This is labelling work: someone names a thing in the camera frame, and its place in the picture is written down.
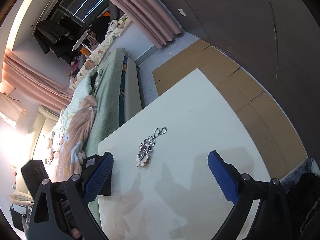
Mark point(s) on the white wall socket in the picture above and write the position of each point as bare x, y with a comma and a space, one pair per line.
181, 12

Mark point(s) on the brown cardboard sheet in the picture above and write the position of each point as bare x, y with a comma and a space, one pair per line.
275, 138

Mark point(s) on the pink curtain far side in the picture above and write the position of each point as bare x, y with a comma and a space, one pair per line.
34, 84

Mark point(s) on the floral mattress in background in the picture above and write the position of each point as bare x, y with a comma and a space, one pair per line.
116, 28

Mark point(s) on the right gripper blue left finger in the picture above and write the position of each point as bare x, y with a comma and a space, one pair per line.
97, 176

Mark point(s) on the pink curtain near wall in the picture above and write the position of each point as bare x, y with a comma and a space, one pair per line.
151, 18

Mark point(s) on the pink fleece blanket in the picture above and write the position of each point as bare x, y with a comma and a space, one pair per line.
70, 155

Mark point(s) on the person left hand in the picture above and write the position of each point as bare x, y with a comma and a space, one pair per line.
76, 233

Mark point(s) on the white floral duvet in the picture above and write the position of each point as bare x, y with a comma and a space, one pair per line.
83, 89

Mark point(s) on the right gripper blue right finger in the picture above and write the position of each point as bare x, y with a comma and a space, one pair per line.
225, 175

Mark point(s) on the green bed sheet mattress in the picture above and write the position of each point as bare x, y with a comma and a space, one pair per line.
106, 92

